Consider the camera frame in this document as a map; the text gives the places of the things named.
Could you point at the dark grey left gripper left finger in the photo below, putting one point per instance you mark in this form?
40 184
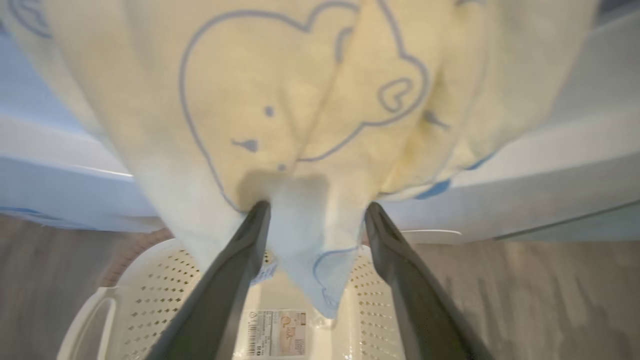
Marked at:
220 310

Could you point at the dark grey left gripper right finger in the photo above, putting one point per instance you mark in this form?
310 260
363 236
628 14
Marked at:
425 315

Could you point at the pale yellow garment blue trim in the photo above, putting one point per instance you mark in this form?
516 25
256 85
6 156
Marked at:
300 90

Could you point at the printed basket label sticker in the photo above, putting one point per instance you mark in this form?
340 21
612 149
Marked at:
280 332

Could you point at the cream perforated laundry basket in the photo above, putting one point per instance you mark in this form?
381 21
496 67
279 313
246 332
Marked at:
150 300

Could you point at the white front-load washing machine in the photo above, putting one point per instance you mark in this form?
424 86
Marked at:
550 150

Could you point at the round white filter cover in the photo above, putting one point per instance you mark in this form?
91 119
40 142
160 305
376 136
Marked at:
430 236

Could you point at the pale green plain cabinet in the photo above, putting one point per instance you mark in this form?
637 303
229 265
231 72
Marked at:
610 227

